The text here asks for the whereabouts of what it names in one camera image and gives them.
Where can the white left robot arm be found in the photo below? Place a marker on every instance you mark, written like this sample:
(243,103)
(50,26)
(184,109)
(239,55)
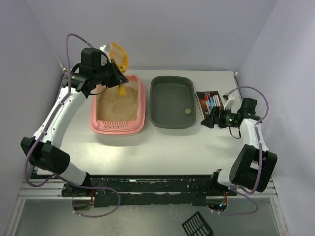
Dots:
(43,148)

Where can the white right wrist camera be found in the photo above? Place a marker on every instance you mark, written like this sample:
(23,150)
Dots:
(229,101)

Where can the black slotted spatula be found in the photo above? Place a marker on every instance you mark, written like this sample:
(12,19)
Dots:
(197,226)

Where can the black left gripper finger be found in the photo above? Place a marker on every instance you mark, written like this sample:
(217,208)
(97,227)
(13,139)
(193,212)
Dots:
(120,78)
(117,65)

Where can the dark grey plastic tray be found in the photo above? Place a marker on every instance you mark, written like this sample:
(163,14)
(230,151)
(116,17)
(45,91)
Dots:
(169,97)

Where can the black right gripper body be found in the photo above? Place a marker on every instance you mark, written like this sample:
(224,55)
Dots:
(218,118)

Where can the pink litter box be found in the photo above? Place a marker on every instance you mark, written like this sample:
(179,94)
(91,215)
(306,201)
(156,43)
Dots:
(121,127)

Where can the aluminium frame rail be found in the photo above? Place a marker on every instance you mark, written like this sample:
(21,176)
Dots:
(57,188)

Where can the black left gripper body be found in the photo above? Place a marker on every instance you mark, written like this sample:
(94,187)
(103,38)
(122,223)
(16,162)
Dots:
(112,73)

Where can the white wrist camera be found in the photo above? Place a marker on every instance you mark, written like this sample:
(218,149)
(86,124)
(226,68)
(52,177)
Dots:
(106,50)
(229,101)

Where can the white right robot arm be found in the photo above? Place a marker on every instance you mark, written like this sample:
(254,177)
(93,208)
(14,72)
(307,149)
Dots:
(255,163)

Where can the pink cap white marker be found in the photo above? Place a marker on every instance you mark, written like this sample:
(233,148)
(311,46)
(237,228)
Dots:
(218,100)

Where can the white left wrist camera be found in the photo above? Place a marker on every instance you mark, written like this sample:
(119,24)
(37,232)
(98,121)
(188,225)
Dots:
(106,50)

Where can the dark hardcover book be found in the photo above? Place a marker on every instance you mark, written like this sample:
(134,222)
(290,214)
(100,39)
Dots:
(205,106)

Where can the yellow litter scoop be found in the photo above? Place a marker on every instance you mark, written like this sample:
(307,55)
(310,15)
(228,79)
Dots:
(119,55)

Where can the light blue correction tape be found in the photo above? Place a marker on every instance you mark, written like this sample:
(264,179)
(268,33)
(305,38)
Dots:
(212,104)

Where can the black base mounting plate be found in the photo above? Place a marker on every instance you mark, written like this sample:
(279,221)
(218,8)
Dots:
(105,196)

